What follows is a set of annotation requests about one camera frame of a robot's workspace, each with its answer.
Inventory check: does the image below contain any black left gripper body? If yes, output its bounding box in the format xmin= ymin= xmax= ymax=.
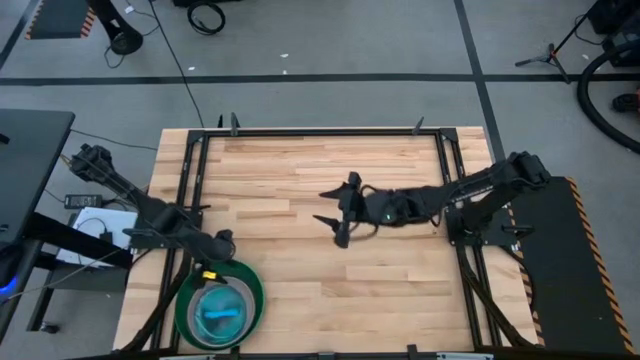
xmin=191 ymin=256 xmax=235 ymax=282

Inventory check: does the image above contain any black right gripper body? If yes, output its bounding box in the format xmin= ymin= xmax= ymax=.
xmin=334 ymin=172 xmax=374 ymax=249

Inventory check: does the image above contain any grey translucent plastic plate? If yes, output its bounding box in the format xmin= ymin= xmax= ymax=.
xmin=188 ymin=276 xmax=257 ymax=348

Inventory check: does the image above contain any large dark green plate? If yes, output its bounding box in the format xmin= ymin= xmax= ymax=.
xmin=174 ymin=259 xmax=266 ymax=352

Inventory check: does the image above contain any white flat box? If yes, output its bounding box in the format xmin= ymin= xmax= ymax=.
xmin=55 ymin=207 xmax=139 ymax=269

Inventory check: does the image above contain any black power adapter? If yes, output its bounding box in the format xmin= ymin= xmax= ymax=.
xmin=63 ymin=193 xmax=104 ymax=211

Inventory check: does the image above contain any black desk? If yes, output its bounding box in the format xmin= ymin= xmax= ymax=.
xmin=0 ymin=108 xmax=134 ymax=341

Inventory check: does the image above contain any black hazard-striped floor mat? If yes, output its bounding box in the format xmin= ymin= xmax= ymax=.
xmin=497 ymin=174 xmax=637 ymax=354
xmin=24 ymin=0 xmax=96 ymax=40

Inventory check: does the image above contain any black tripod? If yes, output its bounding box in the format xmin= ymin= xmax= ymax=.
xmin=514 ymin=0 xmax=604 ymax=84

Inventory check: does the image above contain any black stand base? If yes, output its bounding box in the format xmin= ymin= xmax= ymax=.
xmin=87 ymin=0 xmax=145 ymax=56

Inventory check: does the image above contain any black shoe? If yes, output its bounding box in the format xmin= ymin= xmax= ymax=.
xmin=612 ymin=92 xmax=640 ymax=114

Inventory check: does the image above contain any black equipment case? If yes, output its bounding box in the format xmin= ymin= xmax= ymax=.
xmin=587 ymin=0 xmax=640 ymax=51

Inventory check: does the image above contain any black aluminium table frame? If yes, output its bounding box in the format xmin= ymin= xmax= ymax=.
xmin=119 ymin=127 xmax=541 ymax=354

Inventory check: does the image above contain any thin black cable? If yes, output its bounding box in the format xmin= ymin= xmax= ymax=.
xmin=69 ymin=128 xmax=159 ymax=152

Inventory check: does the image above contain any long black floor cable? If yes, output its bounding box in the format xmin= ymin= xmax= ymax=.
xmin=148 ymin=0 xmax=205 ymax=129

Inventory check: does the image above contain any coiled black cable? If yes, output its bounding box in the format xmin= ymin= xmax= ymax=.
xmin=186 ymin=2 xmax=227 ymax=37

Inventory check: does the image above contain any thick black hose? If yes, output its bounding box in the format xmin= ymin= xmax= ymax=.
xmin=576 ymin=39 xmax=640 ymax=155

